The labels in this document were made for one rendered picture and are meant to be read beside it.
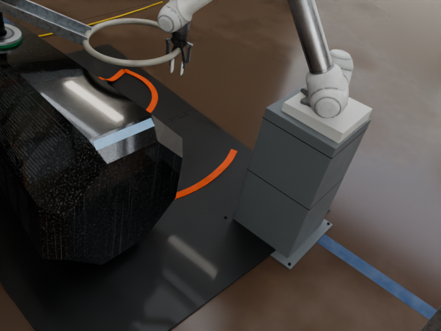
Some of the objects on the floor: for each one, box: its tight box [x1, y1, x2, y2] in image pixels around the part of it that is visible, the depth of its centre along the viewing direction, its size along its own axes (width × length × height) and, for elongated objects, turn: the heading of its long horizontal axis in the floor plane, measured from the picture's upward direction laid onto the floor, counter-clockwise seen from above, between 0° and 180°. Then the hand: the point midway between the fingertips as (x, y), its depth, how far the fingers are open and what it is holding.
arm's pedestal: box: [224, 85, 371, 270], centre depth 262 cm, size 50×50×80 cm
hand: (177, 67), depth 239 cm, fingers closed on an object, 4 cm apart
